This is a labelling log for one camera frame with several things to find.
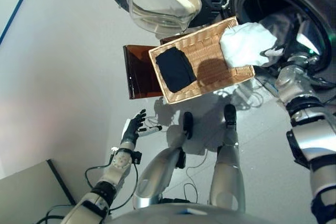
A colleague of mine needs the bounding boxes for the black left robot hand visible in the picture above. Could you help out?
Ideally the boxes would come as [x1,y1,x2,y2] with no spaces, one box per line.
[122,109,163,143]

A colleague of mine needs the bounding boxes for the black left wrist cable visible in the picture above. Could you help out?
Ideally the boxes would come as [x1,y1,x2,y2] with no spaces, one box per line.
[35,165,140,224]

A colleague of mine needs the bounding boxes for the brown transparent acrylic stool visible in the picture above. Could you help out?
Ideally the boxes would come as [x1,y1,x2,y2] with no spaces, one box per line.
[123,37,184,101]

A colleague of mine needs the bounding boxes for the white garment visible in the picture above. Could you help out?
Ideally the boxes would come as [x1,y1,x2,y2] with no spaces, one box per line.
[219,22,286,68]

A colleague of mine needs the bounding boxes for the round glass washer door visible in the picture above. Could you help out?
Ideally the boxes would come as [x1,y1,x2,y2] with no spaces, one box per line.
[106,0,229,36]

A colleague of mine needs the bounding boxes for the black folded garment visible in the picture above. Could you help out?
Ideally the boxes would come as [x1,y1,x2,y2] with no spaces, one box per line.
[155,46,197,93]

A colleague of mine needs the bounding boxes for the silver right robot leg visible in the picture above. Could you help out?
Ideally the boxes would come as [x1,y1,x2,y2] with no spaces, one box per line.
[208,104,246,213]

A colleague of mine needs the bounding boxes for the shallow wicker laundry basket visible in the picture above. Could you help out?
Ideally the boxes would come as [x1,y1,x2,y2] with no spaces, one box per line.
[148,16,256,105]

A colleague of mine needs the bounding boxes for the grey front-load washing machine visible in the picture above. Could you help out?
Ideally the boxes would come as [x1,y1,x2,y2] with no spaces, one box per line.
[220,0,336,96]

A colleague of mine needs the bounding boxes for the white low platform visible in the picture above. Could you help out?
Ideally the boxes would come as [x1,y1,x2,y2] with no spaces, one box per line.
[0,158,77,224]

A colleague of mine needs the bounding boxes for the thin black cable loop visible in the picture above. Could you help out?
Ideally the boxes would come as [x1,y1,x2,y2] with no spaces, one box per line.
[183,183,197,204]

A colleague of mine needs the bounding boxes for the grey robot torso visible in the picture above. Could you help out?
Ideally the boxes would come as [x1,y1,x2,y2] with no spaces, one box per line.
[104,201,316,224]

